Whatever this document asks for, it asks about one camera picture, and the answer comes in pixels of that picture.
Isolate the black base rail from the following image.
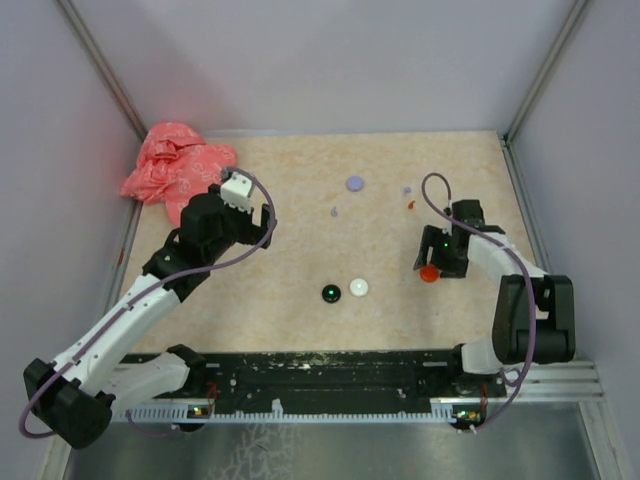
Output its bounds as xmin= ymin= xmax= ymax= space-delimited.
xmin=149 ymin=349 xmax=501 ymax=416

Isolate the pink crumpled cloth bag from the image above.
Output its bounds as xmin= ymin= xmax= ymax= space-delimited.
xmin=120 ymin=122 xmax=238 ymax=226

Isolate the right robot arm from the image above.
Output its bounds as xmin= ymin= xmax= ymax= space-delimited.
xmin=413 ymin=200 xmax=576 ymax=396

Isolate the purple earbud charging case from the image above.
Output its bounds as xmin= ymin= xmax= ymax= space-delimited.
xmin=345 ymin=175 xmax=365 ymax=192

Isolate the white earbud charging case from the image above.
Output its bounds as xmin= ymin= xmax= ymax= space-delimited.
xmin=349 ymin=278 xmax=369 ymax=298

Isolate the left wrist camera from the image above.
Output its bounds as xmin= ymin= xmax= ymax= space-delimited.
xmin=220 ymin=169 xmax=254 ymax=213

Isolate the white cable duct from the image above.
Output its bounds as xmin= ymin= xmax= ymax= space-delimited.
xmin=112 ymin=399 xmax=464 ymax=425

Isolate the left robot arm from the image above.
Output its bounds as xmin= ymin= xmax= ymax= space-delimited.
xmin=19 ymin=173 xmax=277 ymax=450

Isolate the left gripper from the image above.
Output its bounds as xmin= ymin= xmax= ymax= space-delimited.
xmin=204 ymin=183 xmax=275 ymax=263

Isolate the orange earbud charging case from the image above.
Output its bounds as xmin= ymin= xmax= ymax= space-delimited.
xmin=419 ymin=265 xmax=440 ymax=283

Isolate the black earbud charging case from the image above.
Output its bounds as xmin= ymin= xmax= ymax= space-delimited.
xmin=321 ymin=284 xmax=342 ymax=304

